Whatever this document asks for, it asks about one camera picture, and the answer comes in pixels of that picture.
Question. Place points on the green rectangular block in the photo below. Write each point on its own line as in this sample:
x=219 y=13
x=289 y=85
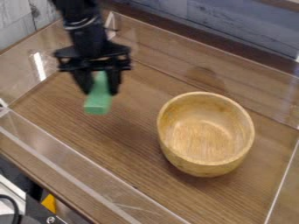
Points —
x=97 y=102

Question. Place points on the brown wooden bowl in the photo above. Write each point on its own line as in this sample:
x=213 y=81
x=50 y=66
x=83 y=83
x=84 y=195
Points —
x=205 y=133

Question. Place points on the yellow black device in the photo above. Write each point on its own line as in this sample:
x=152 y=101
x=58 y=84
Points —
x=49 y=203

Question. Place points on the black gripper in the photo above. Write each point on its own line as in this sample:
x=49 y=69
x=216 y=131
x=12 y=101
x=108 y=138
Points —
x=95 y=53

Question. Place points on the clear acrylic tray wall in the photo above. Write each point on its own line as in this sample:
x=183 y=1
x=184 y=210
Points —
x=88 y=188

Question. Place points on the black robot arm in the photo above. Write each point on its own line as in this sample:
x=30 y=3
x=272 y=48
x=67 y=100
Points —
x=79 y=13

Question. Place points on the clear acrylic corner bracket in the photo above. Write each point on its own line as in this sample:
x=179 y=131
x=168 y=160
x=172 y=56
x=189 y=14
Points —
x=111 y=25

